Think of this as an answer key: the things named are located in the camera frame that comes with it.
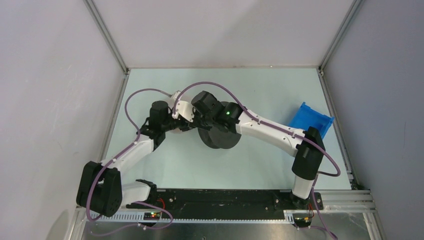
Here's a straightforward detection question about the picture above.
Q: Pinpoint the black cable spool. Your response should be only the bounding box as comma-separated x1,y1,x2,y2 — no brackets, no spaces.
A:
197,101,242,150

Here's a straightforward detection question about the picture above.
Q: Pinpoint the blue plastic bin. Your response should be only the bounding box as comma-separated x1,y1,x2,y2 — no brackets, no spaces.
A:
288,102,335,139

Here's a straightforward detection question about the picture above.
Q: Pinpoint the white cable spool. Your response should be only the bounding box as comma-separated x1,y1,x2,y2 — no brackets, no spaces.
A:
169,126,194,134

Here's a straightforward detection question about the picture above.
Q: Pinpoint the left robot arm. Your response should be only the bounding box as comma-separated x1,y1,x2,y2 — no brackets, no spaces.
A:
76,100,195,217

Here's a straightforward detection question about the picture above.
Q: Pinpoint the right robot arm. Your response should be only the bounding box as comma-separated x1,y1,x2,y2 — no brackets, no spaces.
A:
191,91,325,209

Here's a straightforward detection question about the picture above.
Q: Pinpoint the left controller board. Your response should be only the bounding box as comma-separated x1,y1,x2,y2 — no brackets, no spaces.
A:
143,212,161,221

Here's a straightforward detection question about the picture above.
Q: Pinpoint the controller board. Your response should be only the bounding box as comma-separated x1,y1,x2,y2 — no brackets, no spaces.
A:
292,216,312,229
143,212,161,221

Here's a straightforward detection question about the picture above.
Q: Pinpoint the right controller board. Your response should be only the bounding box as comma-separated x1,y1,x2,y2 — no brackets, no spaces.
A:
292,216,312,229

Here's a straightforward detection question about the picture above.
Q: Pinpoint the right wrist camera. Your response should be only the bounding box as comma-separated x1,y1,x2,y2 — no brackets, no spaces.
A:
172,100,195,123

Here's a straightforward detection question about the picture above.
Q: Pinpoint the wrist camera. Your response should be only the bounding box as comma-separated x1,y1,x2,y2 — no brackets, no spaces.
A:
172,100,195,123
167,90,181,113

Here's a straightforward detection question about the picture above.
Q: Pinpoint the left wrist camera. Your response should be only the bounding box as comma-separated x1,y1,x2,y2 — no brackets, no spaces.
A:
167,90,181,113

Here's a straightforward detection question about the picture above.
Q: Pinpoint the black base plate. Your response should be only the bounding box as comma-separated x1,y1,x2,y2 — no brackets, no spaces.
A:
146,188,324,220

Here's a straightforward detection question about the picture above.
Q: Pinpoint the white slotted cable duct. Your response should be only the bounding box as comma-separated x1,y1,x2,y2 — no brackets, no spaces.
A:
96,211,294,224

